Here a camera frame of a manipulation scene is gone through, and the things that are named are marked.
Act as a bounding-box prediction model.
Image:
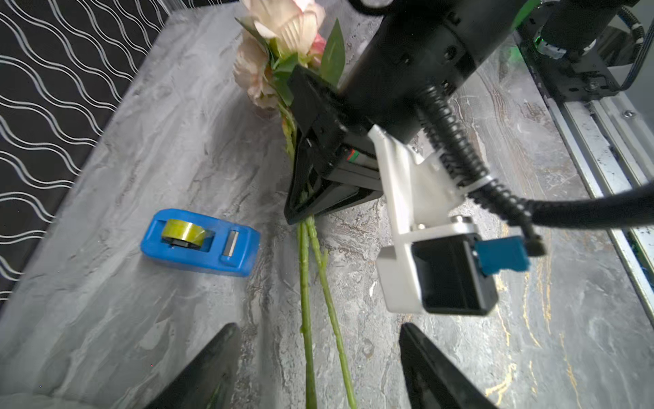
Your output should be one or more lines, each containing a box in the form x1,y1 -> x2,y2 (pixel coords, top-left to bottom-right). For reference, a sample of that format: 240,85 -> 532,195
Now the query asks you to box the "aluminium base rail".
515,30 -> 654,328

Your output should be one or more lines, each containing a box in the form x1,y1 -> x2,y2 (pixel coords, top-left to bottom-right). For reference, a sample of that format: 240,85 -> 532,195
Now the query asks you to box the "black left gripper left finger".
146,323 -> 241,408

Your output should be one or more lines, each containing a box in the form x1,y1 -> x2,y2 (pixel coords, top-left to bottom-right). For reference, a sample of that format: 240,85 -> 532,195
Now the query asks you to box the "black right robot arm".
284,1 -> 653,257

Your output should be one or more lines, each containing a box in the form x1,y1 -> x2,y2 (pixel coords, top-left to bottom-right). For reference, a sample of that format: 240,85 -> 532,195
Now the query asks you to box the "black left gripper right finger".
399,323 -> 495,408

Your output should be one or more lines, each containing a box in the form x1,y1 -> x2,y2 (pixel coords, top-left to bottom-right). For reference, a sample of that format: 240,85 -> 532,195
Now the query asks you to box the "blue tape dispenser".
140,209 -> 261,277

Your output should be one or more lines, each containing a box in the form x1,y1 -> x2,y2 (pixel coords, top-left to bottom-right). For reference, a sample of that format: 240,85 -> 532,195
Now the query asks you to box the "pink artificial flower bouquet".
233,1 -> 358,408

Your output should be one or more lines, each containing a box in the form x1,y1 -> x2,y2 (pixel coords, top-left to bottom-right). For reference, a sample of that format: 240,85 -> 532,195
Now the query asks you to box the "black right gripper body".
288,66 -> 381,181

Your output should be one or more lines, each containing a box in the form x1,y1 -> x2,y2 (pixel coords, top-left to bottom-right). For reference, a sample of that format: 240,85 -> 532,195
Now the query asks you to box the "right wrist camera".
368,125 -> 531,315

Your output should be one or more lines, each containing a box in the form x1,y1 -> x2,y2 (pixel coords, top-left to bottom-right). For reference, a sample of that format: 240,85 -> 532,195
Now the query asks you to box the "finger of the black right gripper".
284,137 -> 358,225
306,166 -> 383,212

